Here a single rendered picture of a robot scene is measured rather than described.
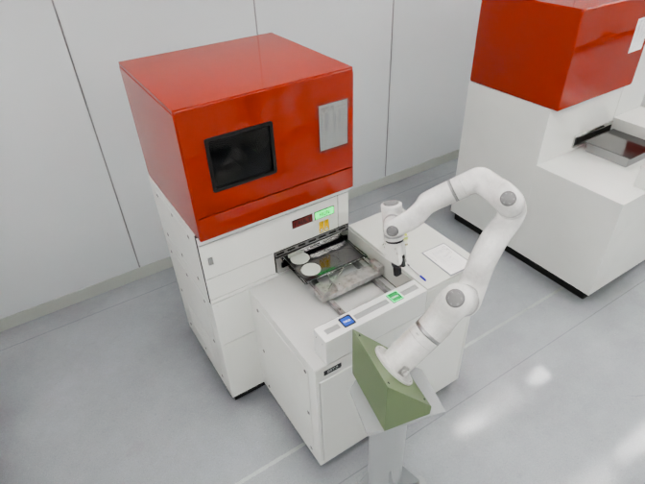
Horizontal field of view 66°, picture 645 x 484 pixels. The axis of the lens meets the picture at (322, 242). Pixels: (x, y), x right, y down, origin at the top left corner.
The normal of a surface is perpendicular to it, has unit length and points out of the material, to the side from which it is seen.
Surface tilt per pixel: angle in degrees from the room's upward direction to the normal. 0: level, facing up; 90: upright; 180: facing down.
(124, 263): 90
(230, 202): 90
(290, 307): 0
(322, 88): 90
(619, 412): 0
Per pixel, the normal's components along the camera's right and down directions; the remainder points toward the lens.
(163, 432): -0.04, -0.80
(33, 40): 0.54, 0.49
